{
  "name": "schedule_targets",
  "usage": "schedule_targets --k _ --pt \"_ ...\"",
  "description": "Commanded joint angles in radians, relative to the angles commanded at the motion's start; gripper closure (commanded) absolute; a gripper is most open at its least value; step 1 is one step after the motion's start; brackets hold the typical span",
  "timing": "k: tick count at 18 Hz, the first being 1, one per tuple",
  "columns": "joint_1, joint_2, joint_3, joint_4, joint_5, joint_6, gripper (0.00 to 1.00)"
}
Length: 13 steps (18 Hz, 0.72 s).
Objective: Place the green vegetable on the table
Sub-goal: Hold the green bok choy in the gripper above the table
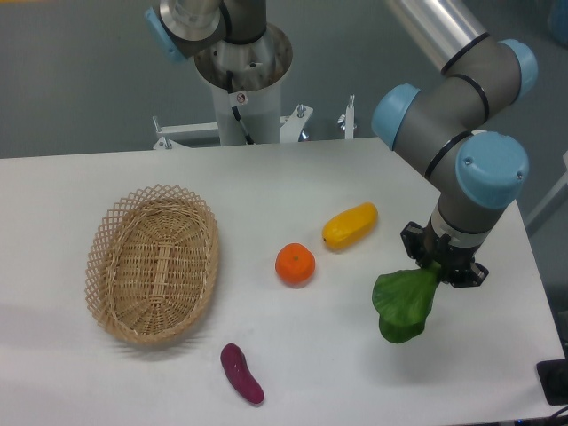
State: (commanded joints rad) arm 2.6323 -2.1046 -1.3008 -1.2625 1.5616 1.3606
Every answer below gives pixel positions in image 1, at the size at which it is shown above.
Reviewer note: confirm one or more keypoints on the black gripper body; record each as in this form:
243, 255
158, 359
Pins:
442, 251

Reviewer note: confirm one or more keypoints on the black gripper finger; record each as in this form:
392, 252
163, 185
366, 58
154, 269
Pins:
412, 238
472, 276

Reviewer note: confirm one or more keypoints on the green leafy vegetable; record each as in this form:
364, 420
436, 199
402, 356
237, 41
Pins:
403, 301

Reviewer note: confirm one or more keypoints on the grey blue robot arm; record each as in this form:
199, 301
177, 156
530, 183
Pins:
439, 133

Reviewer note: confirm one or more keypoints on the yellow mango fruit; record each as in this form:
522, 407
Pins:
350, 226

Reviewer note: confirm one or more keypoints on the orange tangerine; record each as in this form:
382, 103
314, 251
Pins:
295, 264

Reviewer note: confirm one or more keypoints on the black device at table edge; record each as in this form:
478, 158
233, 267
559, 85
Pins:
553, 380

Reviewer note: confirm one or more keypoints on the purple sweet potato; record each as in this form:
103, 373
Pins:
237, 372

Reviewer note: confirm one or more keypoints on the woven wicker basket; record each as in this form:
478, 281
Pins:
153, 265

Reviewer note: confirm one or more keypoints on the white metal base frame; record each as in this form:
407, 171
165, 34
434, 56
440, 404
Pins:
238, 130

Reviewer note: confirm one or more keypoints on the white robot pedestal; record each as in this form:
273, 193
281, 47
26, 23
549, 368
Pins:
247, 76

